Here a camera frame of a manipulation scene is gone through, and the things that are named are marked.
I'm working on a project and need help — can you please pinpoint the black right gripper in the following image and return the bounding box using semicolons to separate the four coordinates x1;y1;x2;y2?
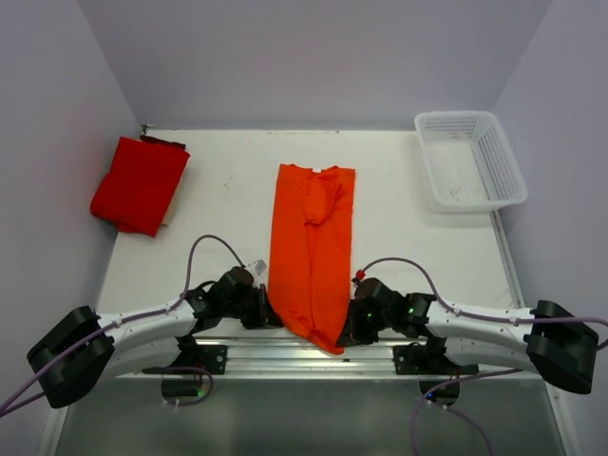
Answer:
336;299;393;349

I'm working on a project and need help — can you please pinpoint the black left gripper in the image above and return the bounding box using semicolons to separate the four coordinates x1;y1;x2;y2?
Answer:
222;282;281;328

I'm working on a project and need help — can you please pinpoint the orange t shirt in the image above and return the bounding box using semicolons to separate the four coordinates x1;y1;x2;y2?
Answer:
268;164;356;354

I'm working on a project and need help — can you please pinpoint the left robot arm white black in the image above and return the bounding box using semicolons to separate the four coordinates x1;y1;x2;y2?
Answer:
27;267;282;409

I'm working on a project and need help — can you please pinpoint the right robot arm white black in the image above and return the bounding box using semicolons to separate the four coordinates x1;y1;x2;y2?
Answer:
336;278;599;394

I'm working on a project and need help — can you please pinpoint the folded red t shirt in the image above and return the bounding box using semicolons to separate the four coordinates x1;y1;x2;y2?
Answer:
89;136;190;238

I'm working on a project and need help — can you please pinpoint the white plastic basket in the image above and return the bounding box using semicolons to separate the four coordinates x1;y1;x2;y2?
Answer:
414;111;528;213

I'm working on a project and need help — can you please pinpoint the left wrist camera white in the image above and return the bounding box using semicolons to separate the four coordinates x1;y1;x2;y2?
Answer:
246;259;267;276

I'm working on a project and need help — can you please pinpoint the aluminium mounting rail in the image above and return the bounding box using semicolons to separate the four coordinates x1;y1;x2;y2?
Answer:
119;337;539;378

